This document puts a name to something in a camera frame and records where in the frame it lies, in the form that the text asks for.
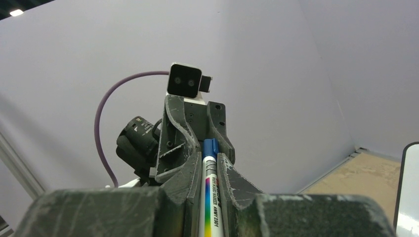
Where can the white whiteboard with black frame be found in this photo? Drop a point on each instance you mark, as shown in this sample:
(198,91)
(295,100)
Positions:
(406,216)

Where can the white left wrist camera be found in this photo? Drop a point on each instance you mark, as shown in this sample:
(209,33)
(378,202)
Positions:
(188,82)

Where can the white whiteboard marker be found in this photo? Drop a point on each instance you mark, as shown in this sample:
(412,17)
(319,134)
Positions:
(210,218)

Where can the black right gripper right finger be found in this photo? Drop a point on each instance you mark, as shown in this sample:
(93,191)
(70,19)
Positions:
(249,212)

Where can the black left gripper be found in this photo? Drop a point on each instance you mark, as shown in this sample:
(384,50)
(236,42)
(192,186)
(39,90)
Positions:
(182,130)

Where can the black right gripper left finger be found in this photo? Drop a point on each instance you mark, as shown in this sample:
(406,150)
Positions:
(170,210)

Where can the blue marker cap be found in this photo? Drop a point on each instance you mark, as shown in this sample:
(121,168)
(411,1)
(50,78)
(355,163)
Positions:
(210,148)

